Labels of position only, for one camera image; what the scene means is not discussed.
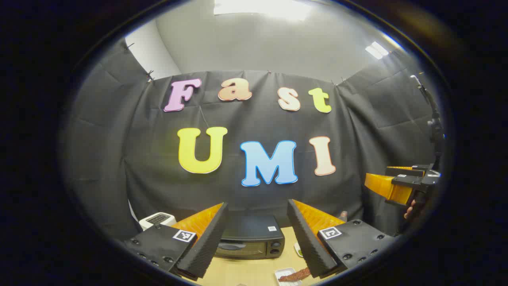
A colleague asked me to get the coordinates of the white toaster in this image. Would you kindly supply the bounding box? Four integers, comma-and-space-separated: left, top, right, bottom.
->
139, 212, 177, 232

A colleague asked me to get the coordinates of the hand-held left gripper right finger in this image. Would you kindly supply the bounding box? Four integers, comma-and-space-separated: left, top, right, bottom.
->
287, 199, 397, 278

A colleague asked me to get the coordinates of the black electric oven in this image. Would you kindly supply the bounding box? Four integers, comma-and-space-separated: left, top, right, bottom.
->
214, 215, 285, 260

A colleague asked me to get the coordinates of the white rectangular tray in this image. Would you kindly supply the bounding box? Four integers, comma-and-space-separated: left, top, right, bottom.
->
274, 267, 306, 286

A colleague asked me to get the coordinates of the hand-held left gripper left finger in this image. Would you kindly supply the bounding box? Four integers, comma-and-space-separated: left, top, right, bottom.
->
121, 202, 229, 280

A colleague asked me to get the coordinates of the black camera stand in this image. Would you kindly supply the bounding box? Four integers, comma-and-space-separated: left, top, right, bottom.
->
410, 74, 446, 171

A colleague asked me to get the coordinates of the brown meat steak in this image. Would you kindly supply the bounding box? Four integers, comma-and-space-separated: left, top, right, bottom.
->
278, 268, 312, 282

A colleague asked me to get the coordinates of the ceiling light panel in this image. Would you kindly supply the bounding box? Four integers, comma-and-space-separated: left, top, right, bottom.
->
365, 41, 390, 60
214, 0, 315, 21

